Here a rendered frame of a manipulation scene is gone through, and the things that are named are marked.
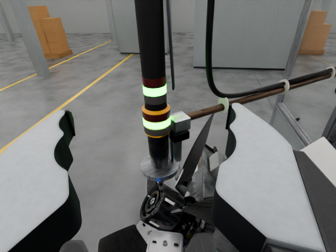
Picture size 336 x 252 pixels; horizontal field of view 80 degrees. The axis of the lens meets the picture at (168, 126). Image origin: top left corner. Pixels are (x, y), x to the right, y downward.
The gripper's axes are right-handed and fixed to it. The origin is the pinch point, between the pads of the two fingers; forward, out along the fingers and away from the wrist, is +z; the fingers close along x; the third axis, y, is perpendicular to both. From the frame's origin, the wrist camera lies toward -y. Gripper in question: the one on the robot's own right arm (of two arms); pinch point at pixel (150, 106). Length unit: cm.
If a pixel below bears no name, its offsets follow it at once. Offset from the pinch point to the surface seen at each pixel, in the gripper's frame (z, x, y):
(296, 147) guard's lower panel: 85, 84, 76
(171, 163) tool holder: 16.5, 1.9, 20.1
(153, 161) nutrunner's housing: 15.5, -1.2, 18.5
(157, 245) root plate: 16, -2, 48
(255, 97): 25.2, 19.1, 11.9
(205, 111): 20.2, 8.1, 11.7
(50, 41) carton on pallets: 751, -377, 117
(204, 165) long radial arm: 49, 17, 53
